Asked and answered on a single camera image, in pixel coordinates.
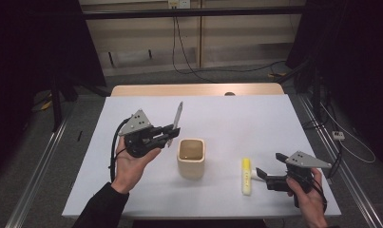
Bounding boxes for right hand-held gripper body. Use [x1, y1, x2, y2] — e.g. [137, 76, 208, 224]
[283, 150, 334, 209]

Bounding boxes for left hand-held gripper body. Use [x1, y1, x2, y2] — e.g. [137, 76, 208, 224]
[118, 108, 163, 159]

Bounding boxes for white pen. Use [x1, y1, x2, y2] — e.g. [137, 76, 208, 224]
[166, 101, 184, 149]

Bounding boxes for yellow highlighter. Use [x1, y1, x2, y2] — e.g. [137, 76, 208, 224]
[240, 157, 254, 197]

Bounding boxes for beige square pen cup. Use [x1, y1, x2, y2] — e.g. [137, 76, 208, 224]
[176, 138, 206, 181]

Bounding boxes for person's right hand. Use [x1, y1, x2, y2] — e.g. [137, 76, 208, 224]
[285, 167, 329, 228]

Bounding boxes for person's left hand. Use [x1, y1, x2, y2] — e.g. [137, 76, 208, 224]
[110, 136, 163, 195]

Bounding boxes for wooden table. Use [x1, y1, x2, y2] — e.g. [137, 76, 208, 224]
[110, 83, 285, 98]

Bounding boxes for black metal stand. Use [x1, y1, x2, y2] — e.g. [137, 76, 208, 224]
[285, 56, 327, 125]
[48, 70, 111, 133]

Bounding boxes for dark curtain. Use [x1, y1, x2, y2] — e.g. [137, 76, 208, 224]
[286, 0, 383, 170]
[0, 0, 106, 182]

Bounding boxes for black horizontal bar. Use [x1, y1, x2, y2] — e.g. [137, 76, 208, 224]
[82, 5, 307, 21]

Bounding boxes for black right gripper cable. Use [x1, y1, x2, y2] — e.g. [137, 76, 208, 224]
[301, 175, 329, 214]

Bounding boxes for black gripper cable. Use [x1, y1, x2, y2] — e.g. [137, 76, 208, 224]
[301, 175, 329, 214]
[108, 116, 132, 184]

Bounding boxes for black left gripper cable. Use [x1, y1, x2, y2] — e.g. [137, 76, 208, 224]
[108, 116, 132, 184]

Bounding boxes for black floor cable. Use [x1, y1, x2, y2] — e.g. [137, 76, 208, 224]
[325, 141, 344, 181]

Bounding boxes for aluminium floor rail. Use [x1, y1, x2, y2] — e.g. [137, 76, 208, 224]
[4, 115, 70, 228]
[297, 94, 383, 228]

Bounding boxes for white floor cable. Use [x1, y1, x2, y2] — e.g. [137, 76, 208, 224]
[319, 102, 377, 164]

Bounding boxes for short black wall cable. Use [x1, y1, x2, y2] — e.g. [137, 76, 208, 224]
[175, 16, 220, 85]

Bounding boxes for long black wall cable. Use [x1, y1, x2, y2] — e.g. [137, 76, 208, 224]
[171, 16, 287, 76]

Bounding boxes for white wall socket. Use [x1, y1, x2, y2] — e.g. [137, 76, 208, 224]
[167, 0, 192, 10]

